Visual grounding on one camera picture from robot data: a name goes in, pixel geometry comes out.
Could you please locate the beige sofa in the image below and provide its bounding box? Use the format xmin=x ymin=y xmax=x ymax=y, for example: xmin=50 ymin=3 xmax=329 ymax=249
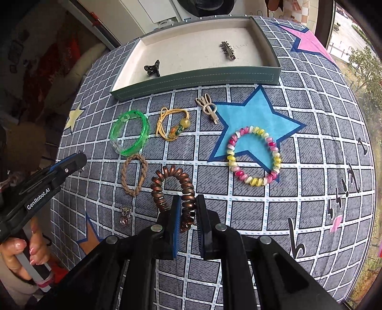
xmin=58 ymin=42 xmax=110 ymax=117

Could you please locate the brown braided hair tie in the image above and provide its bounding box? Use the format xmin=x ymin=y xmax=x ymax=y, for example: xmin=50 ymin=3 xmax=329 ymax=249
xmin=121 ymin=153 xmax=149 ymax=197

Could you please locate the person's left hand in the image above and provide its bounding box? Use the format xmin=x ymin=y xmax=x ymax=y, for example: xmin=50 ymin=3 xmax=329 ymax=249
xmin=0 ymin=219 xmax=53 ymax=287

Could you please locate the white washing machine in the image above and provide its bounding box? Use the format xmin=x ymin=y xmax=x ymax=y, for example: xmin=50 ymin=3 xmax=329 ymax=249
xmin=171 ymin=0 xmax=267 ymax=24

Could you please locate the grid blanket with stars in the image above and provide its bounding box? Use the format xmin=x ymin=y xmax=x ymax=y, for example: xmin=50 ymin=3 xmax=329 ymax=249
xmin=49 ymin=13 xmax=377 ymax=310

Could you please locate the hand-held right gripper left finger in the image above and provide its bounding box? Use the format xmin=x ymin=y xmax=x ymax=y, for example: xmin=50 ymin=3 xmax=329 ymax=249
xmin=36 ymin=195 xmax=182 ymax=310

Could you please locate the multicolour spiral hair tie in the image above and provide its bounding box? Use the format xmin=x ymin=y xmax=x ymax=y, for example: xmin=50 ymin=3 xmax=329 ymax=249
xmin=226 ymin=125 xmax=282 ymax=186

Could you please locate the brown spiral hair tie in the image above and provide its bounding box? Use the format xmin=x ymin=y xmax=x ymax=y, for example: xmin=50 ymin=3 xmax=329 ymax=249
xmin=150 ymin=165 xmax=198 ymax=234

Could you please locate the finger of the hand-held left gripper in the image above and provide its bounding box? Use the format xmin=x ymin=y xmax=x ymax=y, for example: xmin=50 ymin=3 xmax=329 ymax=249
xmin=37 ymin=153 xmax=88 ymax=191

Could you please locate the dark window frame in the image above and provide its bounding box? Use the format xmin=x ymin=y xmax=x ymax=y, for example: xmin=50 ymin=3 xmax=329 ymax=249
xmin=314 ymin=0 xmax=382 ymax=310

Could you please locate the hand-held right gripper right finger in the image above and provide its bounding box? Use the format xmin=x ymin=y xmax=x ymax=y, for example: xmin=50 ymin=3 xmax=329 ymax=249
xmin=195 ymin=194 xmax=344 ymax=310

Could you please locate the black claw hair clip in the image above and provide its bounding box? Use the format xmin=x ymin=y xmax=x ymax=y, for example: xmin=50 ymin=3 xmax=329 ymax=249
xmin=144 ymin=59 xmax=161 ymax=78

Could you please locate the green jewelry tray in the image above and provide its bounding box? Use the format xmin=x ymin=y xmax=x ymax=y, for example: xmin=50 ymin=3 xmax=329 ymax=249
xmin=110 ymin=15 xmax=281 ymax=102

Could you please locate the metal hair clip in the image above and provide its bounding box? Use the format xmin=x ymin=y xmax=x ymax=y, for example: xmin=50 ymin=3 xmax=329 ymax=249
xmin=219 ymin=41 xmax=237 ymax=60

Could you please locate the green translucent bangle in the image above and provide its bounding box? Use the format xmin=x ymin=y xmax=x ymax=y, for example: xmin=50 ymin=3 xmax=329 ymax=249
xmin=109 ymin=110 xmax=150 ymax=157

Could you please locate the yellow beaded hair tie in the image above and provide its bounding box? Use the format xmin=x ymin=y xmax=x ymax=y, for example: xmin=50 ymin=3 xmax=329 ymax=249
xmin=156 ymin=107 xmax=192 ymax=142

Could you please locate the beige rabbit hair clip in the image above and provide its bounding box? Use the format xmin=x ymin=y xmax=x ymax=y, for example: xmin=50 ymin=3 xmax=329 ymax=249
xmin=195 ymin=93 xmax=220 ymax=124

